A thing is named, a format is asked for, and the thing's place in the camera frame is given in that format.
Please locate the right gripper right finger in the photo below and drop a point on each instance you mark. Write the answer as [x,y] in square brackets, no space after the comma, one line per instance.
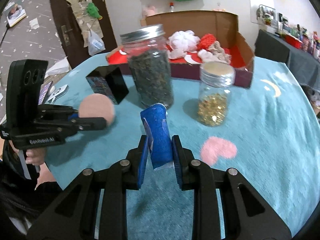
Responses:
[189,171]

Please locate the dark brown door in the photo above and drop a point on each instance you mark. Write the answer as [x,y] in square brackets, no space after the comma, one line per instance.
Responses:
[70,33]

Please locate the small jar of gold beads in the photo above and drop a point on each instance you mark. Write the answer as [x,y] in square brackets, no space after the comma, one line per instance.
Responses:
[216,80]

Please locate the grey cloth side table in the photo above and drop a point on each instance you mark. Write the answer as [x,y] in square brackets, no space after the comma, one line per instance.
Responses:
[302,65]

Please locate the blue felt roll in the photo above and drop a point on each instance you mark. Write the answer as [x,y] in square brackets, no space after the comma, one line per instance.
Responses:
[154,120]

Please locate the red crochet scrubber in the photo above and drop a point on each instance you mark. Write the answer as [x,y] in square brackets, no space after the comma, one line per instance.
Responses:
[206,41]

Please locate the white tissue sachet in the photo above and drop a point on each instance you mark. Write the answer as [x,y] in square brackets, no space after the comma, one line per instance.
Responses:
[176,54]

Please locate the person's left hand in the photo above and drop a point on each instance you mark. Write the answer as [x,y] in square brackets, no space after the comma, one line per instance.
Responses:
[36,156]

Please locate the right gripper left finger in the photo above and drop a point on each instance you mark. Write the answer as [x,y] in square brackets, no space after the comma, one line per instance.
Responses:
[129,173]

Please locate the teal fleece blanket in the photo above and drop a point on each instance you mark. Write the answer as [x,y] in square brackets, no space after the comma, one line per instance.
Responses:
[272,125]

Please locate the white cotton wad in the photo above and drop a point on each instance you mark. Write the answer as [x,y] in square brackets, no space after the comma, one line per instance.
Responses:
[206,56]

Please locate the tall jar of dark herbs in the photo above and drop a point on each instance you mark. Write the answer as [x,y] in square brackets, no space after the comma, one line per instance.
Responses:
[147,57]

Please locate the beige knitted cloth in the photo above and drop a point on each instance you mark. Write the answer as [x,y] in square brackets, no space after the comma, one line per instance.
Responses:
[219,52]

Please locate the green plush toy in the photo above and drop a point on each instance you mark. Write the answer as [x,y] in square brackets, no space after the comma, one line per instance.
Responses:
[93,11]

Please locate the white mesh bath pouf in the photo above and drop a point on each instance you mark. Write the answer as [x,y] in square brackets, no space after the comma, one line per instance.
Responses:
[185,40]

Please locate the white plastic bag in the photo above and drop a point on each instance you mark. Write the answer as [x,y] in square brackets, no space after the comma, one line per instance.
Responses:
[95,43]

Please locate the round tan sponge pad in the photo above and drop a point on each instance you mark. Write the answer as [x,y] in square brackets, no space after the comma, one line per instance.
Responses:
[97,106]

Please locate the colourful printed black box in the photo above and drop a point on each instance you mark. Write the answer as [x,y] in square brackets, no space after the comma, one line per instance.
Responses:
[109,81]

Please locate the pink plush toy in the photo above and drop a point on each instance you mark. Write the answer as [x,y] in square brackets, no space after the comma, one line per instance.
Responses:
[149,11]

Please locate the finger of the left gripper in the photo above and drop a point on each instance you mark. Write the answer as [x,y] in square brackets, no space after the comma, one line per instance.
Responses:
[82,124]
[56,112]

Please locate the red plastic basket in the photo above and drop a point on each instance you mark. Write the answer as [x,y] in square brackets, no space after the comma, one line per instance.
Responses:
[293,41]

